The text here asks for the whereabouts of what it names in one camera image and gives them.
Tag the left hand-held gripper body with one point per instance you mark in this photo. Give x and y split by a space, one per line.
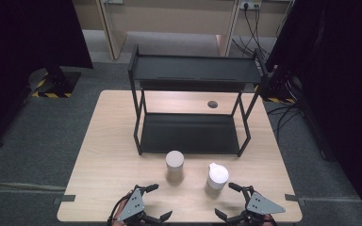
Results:
133 205

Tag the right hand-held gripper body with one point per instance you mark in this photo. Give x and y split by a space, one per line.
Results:
260 205

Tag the glass jar yellow-button white lid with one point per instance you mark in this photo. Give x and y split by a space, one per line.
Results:
217 177

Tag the glass jar with cream lid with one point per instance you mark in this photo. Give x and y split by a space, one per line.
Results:
174 160

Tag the black two-tier metal rack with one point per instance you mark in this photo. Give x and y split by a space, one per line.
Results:
194 69

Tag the person's left hand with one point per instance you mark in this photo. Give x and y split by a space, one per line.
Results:
122 209

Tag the person's right hand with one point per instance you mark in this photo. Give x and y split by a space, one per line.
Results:
269 220

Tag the grey tape strip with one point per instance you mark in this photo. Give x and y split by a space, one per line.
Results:
68 198
291 197

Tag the round dark table grommet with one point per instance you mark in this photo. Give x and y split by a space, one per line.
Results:
212 104

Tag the stand base with hazard tape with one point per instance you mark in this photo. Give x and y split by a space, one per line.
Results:
278 91
56 83

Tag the black curtain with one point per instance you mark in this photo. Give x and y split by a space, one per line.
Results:
19 47
342 78

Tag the white wall power socket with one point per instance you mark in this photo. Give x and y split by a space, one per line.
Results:
250 4

